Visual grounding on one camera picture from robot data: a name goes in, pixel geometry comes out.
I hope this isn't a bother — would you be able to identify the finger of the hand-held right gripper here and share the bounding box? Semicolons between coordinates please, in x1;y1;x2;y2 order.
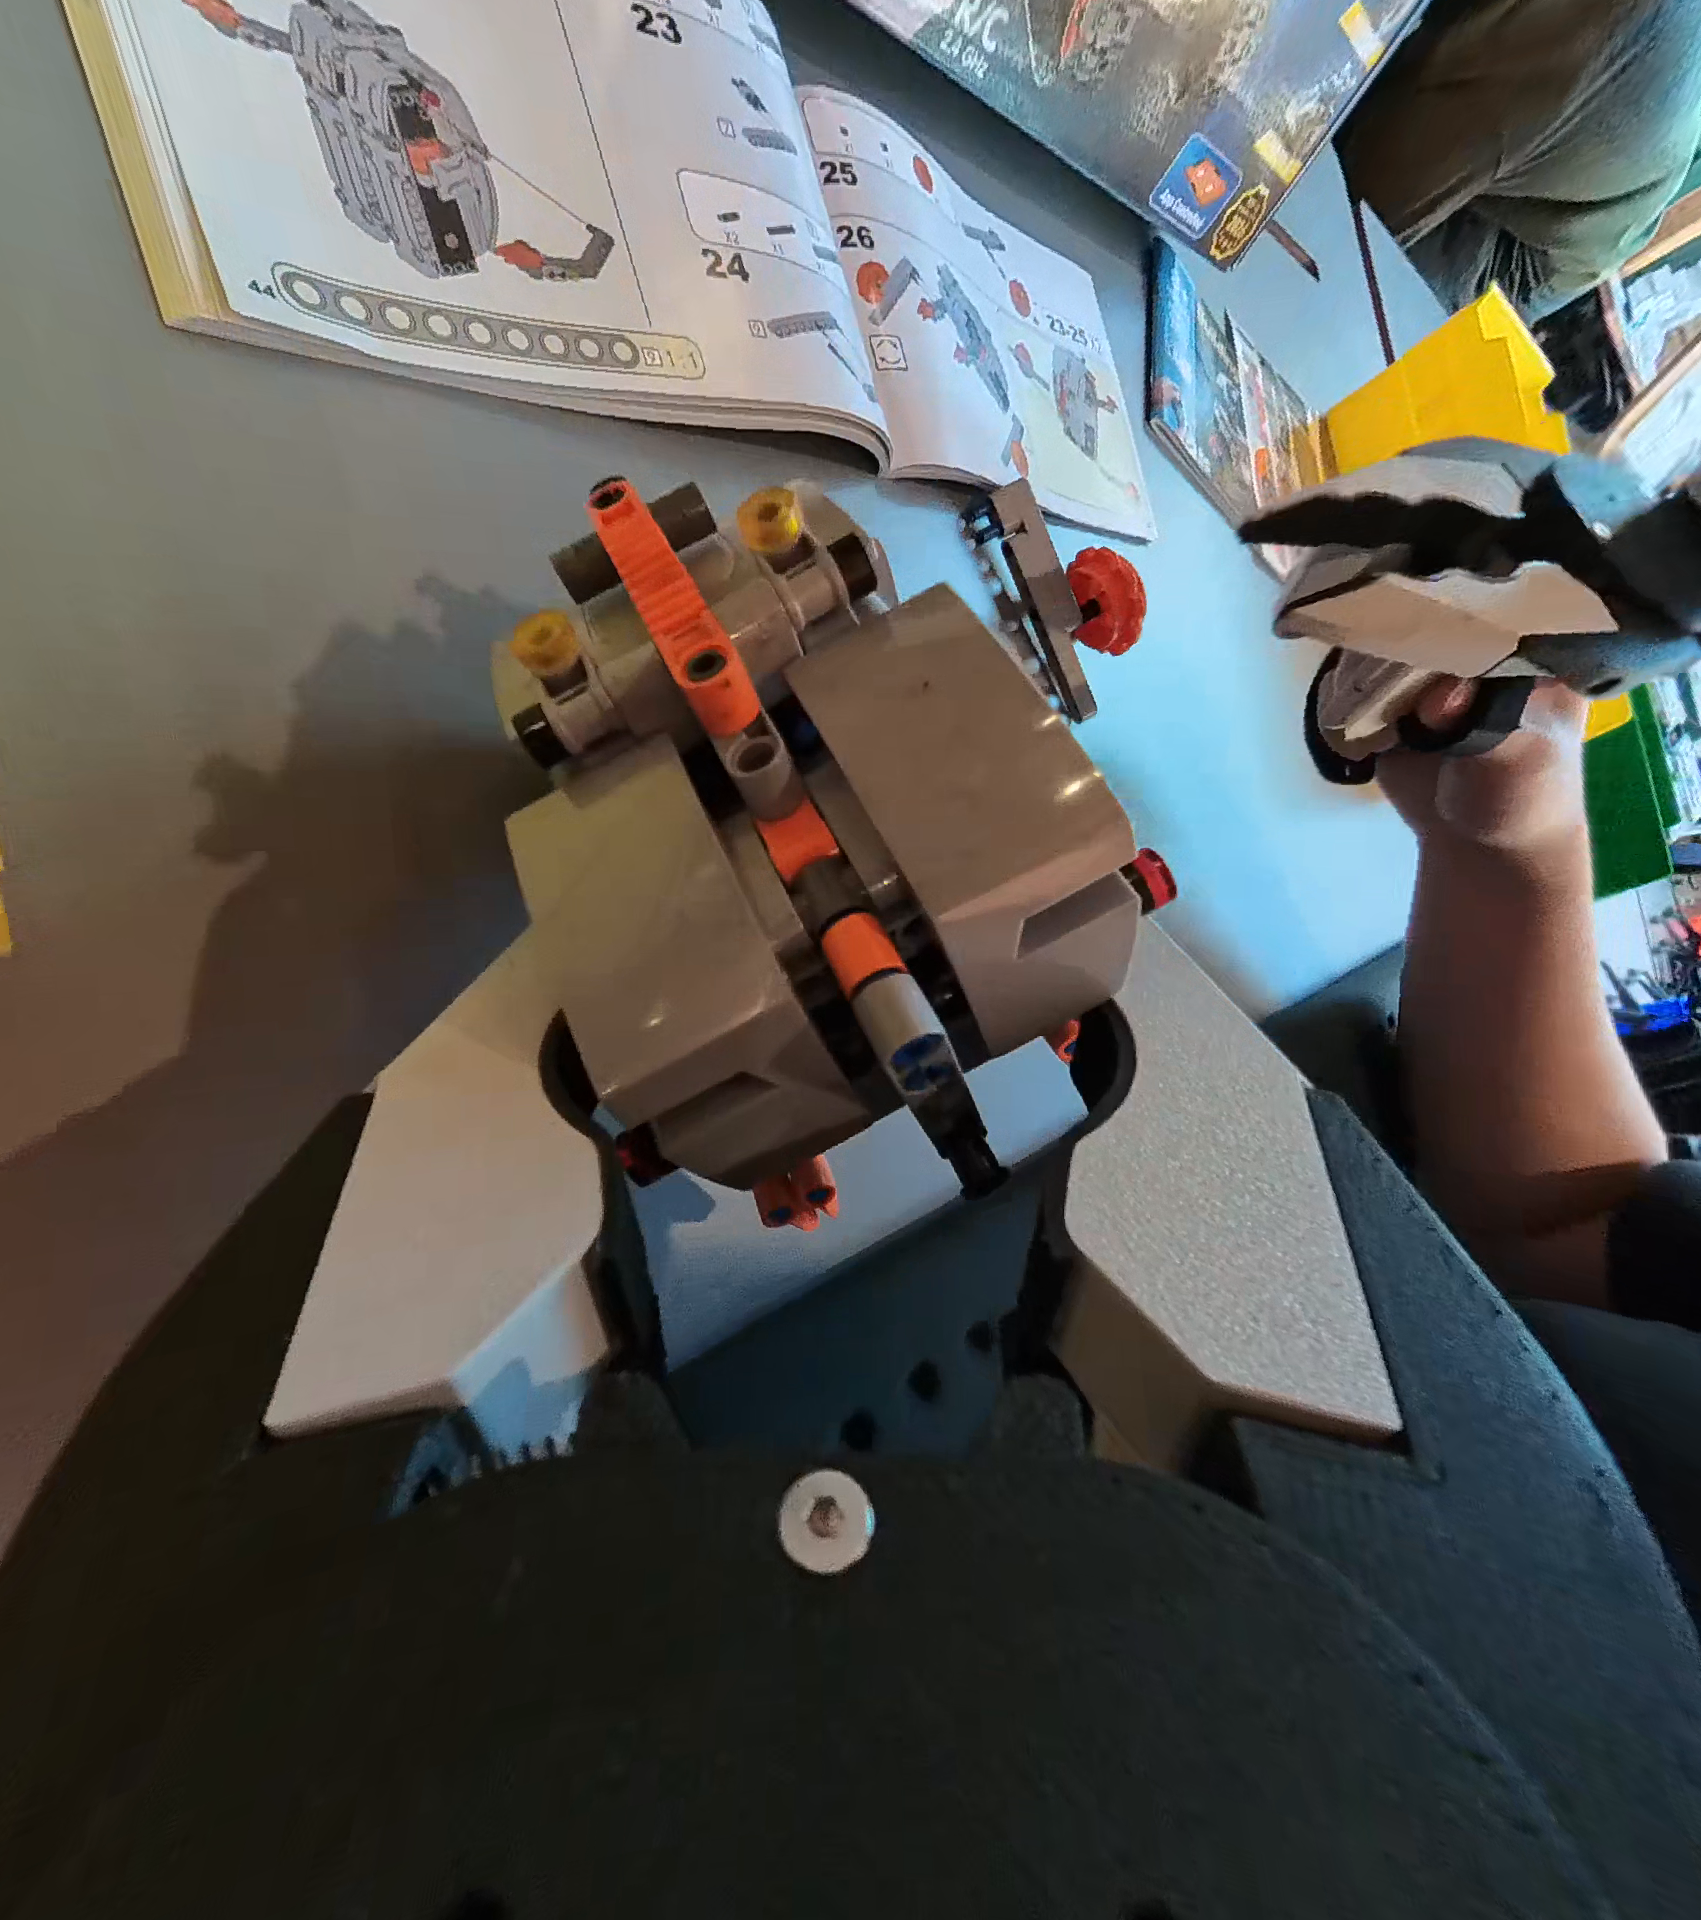
1272;554;1626;670
1235;438;1561;569

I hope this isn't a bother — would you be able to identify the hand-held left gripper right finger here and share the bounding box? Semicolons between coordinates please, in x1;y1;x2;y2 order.
1048;918;1406;1482

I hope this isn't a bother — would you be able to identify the person's black shirt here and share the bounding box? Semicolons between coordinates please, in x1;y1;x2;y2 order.
1516;1162;1701;1920

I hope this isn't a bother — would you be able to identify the grey toy robot model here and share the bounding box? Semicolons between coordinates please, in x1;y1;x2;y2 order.
489;475;1182;1235

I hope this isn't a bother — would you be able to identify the grey beam with orange gear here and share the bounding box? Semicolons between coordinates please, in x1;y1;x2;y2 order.
959;475;1147;725

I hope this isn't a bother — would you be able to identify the orange and white sticker sheet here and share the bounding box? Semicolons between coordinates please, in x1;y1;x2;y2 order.
1222;305;1338;528

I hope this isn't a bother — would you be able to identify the dark blue toy set box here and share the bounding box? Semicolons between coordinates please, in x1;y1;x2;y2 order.
842;0;1437;272

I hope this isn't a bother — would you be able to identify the person's right forearm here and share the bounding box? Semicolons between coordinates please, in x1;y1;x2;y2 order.
1397;824;1677;1308

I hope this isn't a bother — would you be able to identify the person's right hand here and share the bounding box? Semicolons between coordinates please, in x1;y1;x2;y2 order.
1374;673;1598;890

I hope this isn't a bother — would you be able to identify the green plastic bin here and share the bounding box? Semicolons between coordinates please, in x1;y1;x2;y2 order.
1584;690;1687;901

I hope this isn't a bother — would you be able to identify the open instruction booklet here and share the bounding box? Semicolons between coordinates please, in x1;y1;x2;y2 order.
58;0;1159;545

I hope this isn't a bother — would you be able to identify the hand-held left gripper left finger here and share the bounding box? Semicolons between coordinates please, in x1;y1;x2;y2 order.
261;956;643;1449

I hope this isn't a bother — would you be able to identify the small blue booklet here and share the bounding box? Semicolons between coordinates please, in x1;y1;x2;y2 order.
1144;236;1265;519

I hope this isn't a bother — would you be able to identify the black perforated board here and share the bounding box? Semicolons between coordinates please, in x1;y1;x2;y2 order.
657;948;1423;1454

